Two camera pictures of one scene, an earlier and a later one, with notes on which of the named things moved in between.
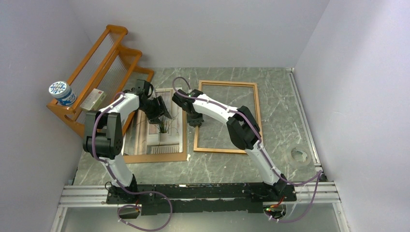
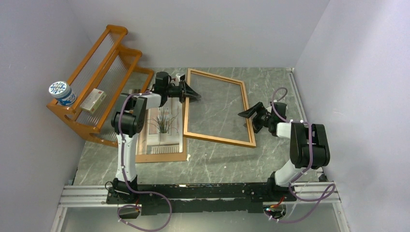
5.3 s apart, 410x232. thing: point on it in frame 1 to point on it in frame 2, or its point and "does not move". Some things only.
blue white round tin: x=62 y=91 does not move
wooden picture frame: x=256 y=108 to x=196 y=136
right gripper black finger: x=195 y=122 to x=255 y=108
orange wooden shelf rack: x=109 y=67 does not move
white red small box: x=94 y=100 does not move
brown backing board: x=179 y=156 does not move
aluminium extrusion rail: x=94 y=196 does not move
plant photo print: x=142 y=137 does not move
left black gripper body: x=152 y=109 to x=176 y=92
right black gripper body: x=192 y=115 to x=261 y=118
